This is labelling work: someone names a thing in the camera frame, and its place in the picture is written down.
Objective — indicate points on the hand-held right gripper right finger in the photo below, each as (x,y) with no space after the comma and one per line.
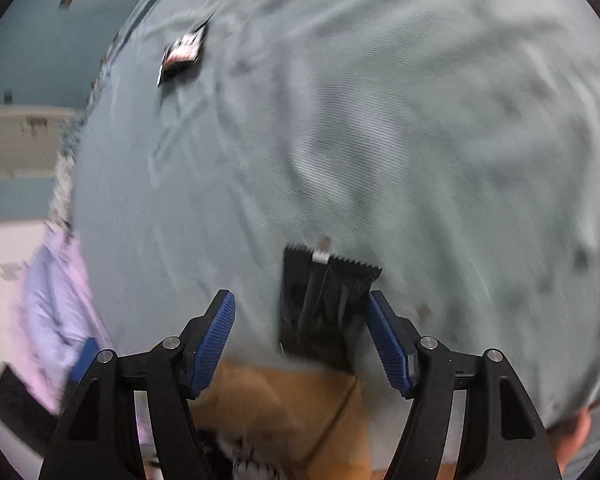
(390,345)

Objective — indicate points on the crumpled grey cloth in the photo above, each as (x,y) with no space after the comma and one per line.
(67,175)

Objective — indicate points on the single black snack packet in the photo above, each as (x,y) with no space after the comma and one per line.
(325,310)

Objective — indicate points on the dark wall switch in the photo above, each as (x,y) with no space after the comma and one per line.
(8,96)

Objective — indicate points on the brown cardboard box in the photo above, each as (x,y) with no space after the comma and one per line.
(280,400)

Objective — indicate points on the row of snack packets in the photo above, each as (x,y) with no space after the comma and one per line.
(182,52)

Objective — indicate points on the white panel door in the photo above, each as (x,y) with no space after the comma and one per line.
(10,140)

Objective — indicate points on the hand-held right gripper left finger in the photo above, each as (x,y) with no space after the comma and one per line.
(212,345)

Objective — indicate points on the purple duvet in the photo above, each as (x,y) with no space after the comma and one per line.
(55,300)

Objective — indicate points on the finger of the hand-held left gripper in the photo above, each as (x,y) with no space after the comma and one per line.
(84,357)
(22,410)

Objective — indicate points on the person's bare leg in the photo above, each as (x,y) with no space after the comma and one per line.
(572,435)

